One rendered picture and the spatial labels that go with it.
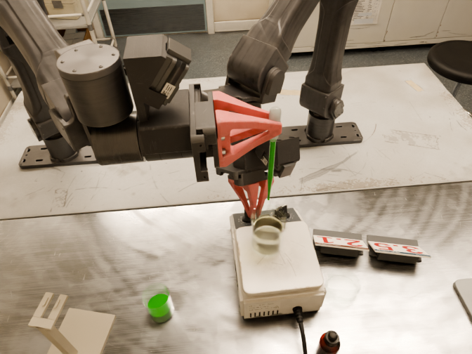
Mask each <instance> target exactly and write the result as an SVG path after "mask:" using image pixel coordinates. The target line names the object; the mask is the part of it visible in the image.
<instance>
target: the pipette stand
mask: <svg viewBox="0 0 472 354"><path fill-rule="evenodd" d="M53 297H54V293H49V292H46V293H45V295H44V297H43V299H42V300H41V303H40V304H39V306H38V308H37V309H36V311H35V313H34V315H33V317H32V319H31V320H30V322H29V324H28V326H29V327H34V328H37V329H38V330H39V331H40V332H41V333H42V334H43V335H44V336H45V337H46V338H47V339H48V340H49V341H50V342H51V343H52V344H51V347H50V348H49V350H48V352H47V354H102V353H103V350H104V348H105V344H106V343H107V340H108V337H109V335H110V332H111V330H112V327H113V324H114V321H115V320H116V315H111V314H107V313H98V312H93V311H88V310H80V309H75V308H69V310H68V312H67V314H66V316H65V318H64V320H63V322H62V324H61V326H60V328H59V330H58V329H57V328H56V327H55V326H54V325H55V323H56V321H57V319H58V317H59V315H60V313H61V311H62V309H63V307H64V305H65V303H66V301H67V299H68V297H69V296H68V295H63V294H60V295H59V297H58V300H57V301H56V303H55V305H54V307H53V309H52V311H51V313H50V315H49V317H48V319H46V318H42V317H43V316H44V313H45V312H46V310H47V308H48V306H49V304H50V302H51V300H52V299H53Z"/></svg>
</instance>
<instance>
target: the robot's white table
mask: <svg viewBox="0 0 472 354"><path fill-rule="evenodd" d="M307 73H308V71H302V72H285V78H284V83H283V86H282V90H281V93H278V94H277V97H276V100H275V102H274V103H267V104H263V105H262V104H261V109H263V110H267V111H270V109H271V108H272V107H275V106H277V107H280V108H281V111H282V114H281V123H282V127H284V126H303V125H307V121H308V111H309V110H308V109H306V108H304V107H302V106H300V104H299V98H300V93H301V85H302V83H304V82H305V79H306V75H307ZM341 75H342V81H341V83H342V84H345V85H344V88H343V93H342V97H341V100H342V101H343V104H344V107H343V114H342V115H340V116H339V117H338V118H336V119H335V123H340V122H355V123H356V124H357V126H358V128H359V130H360V133H361V134H362V137H363V139H362V142H361V143H353V144H344V145H326V146H317V147H300V160H299V161H298V162H297V163H296V166H295V167H294V170H293V171H292V173H291V175H290V176H285V177H283V178H279V177H278V176H277V177H274V183H273V186H272V187H271V191H270V198H277V197H293V196H302V195H318V194H327V193H336V192H353V191H362V190H378V189H387V188H403V187H412V186H421V185H438V184H447V183H463V182H472V118H471V117H470V115H469V114H468V113H467V112H466V111H465V110H464V108H463V107H462V106H461V105H460V104H459V103H458V102H457V100H456V99H455V98H454V97H453V96H452V94H451V93H450V92H449V91H448V90H447V89H446V88H445V87H444V86H443V84H442V83H441V82H440V81H439V79H438V78H437V77H436V76H435V75H434V73H432V71H431V70H430V69H429V68H428V67H427V66H426V64H425V63H416V64H405V65H385V66H374V67H354V68H343V69H342V71H341ZM225 81H226V77H210V78H200V79H183V80H182V81H181V83H180V84H179V85H180V86H179V87H180V88H179V90H180V89H189V84H201V91H203V90H209V89H218V87H219V86H225ZM23 100H24V97H23V93H22V91H21V92H20V93H19V95H18V97H17V98H16V100H15V102H14V104H13V106H12V108H11V109H10V111H9V113H8V114H7V116H6V118H5V120H4V122H3V124H2V125H1V127H0V221H5V220H13V219H22V218H39V217H48V216H64V215H73V214H89V213H98V212H107V211H123V210H132V209H149V208H158V207H174V206H183V205H192V204H208V203H217V202H234V201H241V200H240V199H239V197H238V196H237V194H236V193H235V191H234V190H233V188H232V187H231V185H230V184H229V182H228V173H224V174H223V176H219V175H217V174H216V168H214V157H207V158H206V162H207V168H208V172H209V181H206V182H197V179H196V173H195V165H194V160H193V157H191V158H182V159H168V160H159V161H151V162H147V161H146V162H136V163H128V164H114V165H106V166H101V165H99V164H81V165H72V166H54V167H44V168H35V169H21V168H20V167H19V165H18V164H19V161H20V159H21V157H22V154H23V152H24V151H25V148H26V147H28V146H31V145H45V143H44V141H43V140H42V141H40V142H39V141H38V140H37V138H36V137H35V135H34V134H33V133H32V130H31V128H30V126H29V124H28V122H27V119H29V118H30V117H29V115H28V113H27V111H26V109H25V106H24V105H23V104H24V103H23Z"/></svg>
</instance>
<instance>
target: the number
mask: <svg viewBox="0 0 472 354"><path fill-rule="evenodd" d="M371 243H372V245H373V246H374V247H375V249H382V250H389V251H400V252H407V253H413V254H425V255H428V254H426V253H425V252H424V251H422V250H421V249H420V248H419V247H409V246H402V245H396V244H384V243H377V242H371Z"/></svg>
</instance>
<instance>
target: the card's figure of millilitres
mask: <svg viewBox="0 0 472 354"><path fill-rule="evenodd" d="M315 238H316V241H317V242H321V243H327V244H340V245H346V246H353V247H364V248H366V246H365V245H364V244H363V242H362V241H360V240H347V239H341V238H334V237H322V236H315Z"/></svg>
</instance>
